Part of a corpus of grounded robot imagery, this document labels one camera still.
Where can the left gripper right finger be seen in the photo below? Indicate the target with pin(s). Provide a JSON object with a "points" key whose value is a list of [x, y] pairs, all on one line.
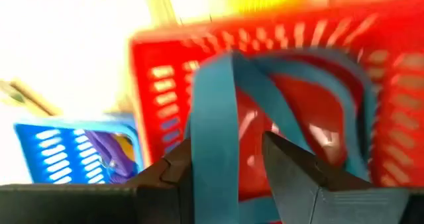
{"points": [[314, 197]]}

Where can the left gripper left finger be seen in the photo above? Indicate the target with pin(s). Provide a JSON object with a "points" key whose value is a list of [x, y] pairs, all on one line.
{"points": [[159, 197]]}

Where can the yellow coil wristband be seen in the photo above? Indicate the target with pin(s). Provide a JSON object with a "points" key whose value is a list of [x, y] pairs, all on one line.
{"points": [[127, 147]]}

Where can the purple coil wristband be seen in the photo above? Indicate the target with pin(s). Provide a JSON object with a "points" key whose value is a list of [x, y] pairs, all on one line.
{"points": [[109, 157]]}

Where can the blue rubber band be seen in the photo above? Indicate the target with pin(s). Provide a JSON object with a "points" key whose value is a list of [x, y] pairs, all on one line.
{"points": [[213, 134]]}

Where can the red plastic basket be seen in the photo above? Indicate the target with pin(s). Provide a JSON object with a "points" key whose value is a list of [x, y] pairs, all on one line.
{"points": [[397, 35]]}

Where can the blue plastic basket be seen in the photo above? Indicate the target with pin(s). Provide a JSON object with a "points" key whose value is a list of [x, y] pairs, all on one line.
{"points": [[59, 151]]}

